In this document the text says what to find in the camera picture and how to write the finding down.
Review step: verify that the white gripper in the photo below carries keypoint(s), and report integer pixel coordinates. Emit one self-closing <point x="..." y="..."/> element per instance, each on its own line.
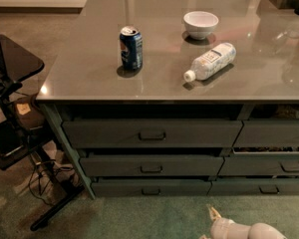
<point x="223" y="227"/>

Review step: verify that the grey drawer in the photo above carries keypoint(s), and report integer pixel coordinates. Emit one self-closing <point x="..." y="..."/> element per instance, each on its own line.
<point x="150" y="187"/>
<point x="230" y="187"/>
<point x="269" y="133"/>
<point x="151" y="165"/>
<point x="260" y="164"/>
<point x="94" y="133"/>

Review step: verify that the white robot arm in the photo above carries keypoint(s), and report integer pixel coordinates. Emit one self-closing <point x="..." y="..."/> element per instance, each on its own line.
<point x="262" y="231"/>

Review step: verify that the clear plastic water bottle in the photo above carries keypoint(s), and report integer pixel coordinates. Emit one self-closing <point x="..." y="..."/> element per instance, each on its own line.
<point x="211" y="62"/>

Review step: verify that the blue Pepsi soda can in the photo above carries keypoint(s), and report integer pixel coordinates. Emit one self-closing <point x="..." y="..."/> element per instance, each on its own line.
<point x="131" y="42"/>

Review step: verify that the white ceramic bowl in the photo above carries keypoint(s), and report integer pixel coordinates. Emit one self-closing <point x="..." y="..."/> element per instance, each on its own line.
<point x="199" y="24"/>

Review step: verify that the brown box with label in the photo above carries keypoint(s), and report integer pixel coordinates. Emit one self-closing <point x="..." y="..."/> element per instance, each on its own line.
<point x="28" y="112"/>

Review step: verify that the black laptop stand cart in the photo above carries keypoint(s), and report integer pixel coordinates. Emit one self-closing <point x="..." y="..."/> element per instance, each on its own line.
<point x="17" y="142"/>

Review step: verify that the grey drawer cabinet frame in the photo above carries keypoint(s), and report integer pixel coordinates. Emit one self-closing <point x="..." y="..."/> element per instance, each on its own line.
<point x="59" y="111"/>

